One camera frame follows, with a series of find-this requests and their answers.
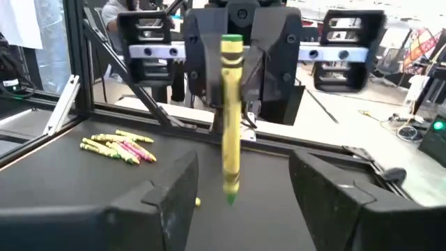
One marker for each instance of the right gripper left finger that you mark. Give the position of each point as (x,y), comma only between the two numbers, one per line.
(167,209)

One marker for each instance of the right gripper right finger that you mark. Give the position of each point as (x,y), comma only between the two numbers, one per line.
(331,209)

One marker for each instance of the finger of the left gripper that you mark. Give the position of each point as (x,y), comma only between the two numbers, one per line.
(275,62)
(205,62)

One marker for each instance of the green-yellow crayon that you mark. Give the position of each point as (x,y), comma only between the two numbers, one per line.
(231,122)

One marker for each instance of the grey office chair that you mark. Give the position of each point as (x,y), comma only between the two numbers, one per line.
(390,61)

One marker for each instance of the pink crayon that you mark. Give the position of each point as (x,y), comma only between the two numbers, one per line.
(130,151)
(141,153)

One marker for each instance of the colourful cloth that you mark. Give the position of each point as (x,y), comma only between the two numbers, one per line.
(421,45)

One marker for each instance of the white box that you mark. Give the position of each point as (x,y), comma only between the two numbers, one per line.
(416,89)

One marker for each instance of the black box with green light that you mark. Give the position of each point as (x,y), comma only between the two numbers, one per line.
(435,139)

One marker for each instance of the translucent plastic curtain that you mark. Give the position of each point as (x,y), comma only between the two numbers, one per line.
(52,42)

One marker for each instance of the white sheet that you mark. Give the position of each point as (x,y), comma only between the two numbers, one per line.
(21,21)

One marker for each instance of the black frame knob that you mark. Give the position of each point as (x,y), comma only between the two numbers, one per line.
(393,174)

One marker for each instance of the white arm base bracket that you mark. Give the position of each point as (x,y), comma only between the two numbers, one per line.
(248,132)

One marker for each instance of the black aluminium table frame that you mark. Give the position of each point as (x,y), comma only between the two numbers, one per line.
(78,52)

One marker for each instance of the silver aluminium bracket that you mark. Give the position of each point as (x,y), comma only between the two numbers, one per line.
(62,104)

